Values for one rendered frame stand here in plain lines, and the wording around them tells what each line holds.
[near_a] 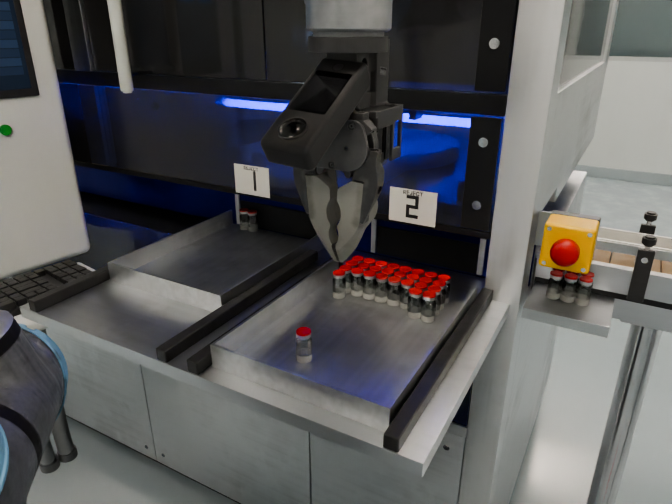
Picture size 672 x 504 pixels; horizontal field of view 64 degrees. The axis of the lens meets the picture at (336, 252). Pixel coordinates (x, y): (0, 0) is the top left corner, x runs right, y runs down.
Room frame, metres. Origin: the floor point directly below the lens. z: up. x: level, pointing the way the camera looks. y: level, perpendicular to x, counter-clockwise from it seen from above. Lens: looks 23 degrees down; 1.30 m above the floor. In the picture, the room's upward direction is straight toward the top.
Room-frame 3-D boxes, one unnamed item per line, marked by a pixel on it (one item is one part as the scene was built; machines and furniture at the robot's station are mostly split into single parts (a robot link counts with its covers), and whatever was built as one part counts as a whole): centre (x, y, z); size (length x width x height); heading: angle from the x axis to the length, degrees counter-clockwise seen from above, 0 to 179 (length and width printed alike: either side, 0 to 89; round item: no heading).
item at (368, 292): (0.78, -0.08, 0.90); 0.18 x 0.02 x 0.05; 61
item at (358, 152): (0.52, -0.01, 1.23); 0.09 x 0.08 x 0.12; 151
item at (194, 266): (0.96, 0.21, 0.90); 0.34 x 0.26 x 0.04; 151
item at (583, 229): (0.77, -0.36, 1.00); 0.08 x 0.07 x 0.07; 151
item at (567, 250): (0.73, -0.34, 0.99); 0.04 x 0.04 x 0.04; 61
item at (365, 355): (0.69, -0.03, 0.90); 0.34 x 0.26 x 0.04; 150
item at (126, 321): (0.81, 0.10, 0.87); 0.70 x 0.48 x 0.02; 61
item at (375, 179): (0.48, -0.02, 1.18); 0.05 x 0.02 x 0.09; 61
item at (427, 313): (0.73, -0.14, 0.90); 0.02 x 0.02 x 0.05
